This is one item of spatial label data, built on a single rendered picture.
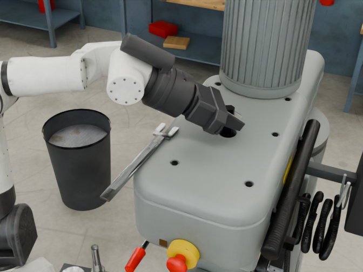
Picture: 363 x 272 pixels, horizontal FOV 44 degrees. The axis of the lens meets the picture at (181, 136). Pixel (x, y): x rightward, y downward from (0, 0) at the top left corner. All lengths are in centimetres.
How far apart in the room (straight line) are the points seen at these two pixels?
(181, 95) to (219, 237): 26
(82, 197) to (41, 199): 40
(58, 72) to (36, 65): 4
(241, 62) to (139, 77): 32
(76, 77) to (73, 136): 253
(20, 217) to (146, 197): 27
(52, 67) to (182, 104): 24
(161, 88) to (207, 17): 480
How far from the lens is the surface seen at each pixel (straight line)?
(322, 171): 130
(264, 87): 104
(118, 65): 80
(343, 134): 446
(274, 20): 98
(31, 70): 84
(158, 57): 80
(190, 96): 83
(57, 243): 329
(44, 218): 348
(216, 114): 85
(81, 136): 333
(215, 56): 504
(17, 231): 95
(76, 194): 335
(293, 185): 96
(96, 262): 153
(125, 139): 411
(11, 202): 96
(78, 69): 82
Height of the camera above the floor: 243
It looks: 36 degrees down
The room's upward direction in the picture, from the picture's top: 1 degrees clockwise
